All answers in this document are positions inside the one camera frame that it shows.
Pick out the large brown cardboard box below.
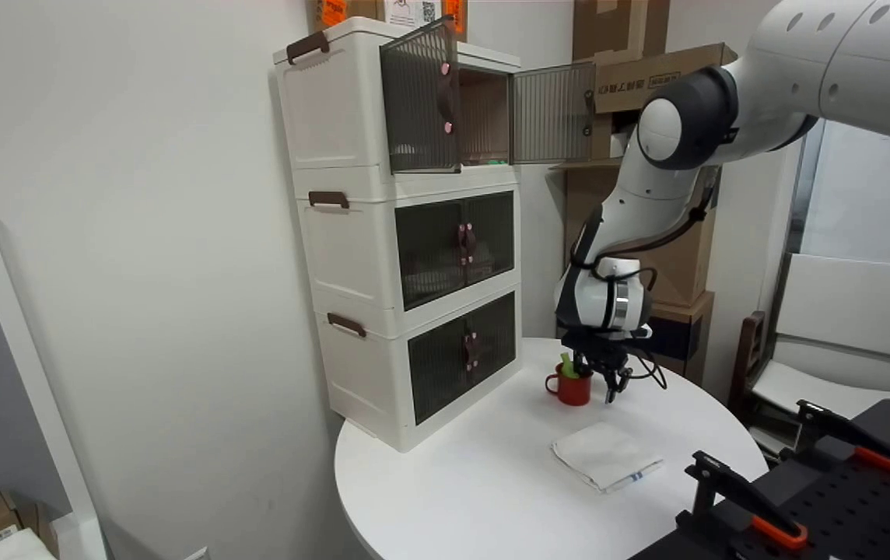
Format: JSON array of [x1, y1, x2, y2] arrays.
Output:
[[561, 160, 725, 313]]

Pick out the orange and white box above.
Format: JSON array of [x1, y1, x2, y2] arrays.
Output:
[[318, 0, 472, 44]]

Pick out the brown cabinet side handle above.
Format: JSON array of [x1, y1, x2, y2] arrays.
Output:
[[325, 309, 369, 343], [284, 29, 333, 69], [305, 186, 353, 215]]

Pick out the open-flap cardboard box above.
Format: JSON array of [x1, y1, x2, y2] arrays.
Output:
[[565, 40, 737, 169]]

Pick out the white board panel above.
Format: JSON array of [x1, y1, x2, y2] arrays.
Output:
[[753, 251, 890, 422]]

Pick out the white folded cloth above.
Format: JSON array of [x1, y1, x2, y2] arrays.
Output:
[[548, 421, 666, 492]]

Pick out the cardboard box with black band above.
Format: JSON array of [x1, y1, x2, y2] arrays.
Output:
[[555, 291, 720, 386]]

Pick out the white three-tier storage cabinet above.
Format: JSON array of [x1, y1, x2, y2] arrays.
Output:
[[275, 12, 526, 454]]

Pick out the black red clamp tool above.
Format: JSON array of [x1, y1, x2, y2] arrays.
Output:
[[627, 398, 890, 560]]

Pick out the tinted cabinet door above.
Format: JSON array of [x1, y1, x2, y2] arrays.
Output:
[[380, 16, 465, 173], [511, 58, 625, 169]]

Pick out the small taped cardboard box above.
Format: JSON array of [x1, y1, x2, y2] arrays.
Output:
[[568, 0, 673, 61]]

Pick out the brown wooden chair part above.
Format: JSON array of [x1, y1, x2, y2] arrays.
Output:
[[729, 309, 768, 409]]

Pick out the orange cup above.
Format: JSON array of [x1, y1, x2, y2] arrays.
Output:
[[542, 362, 594, 409]]

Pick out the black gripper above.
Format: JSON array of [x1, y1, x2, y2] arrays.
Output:
[[561, 326, 644, 405]]

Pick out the black clamp with orange handle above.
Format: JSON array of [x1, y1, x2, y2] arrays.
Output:
[[675, 448, 811, 553], [789, 398, 890, 479]]

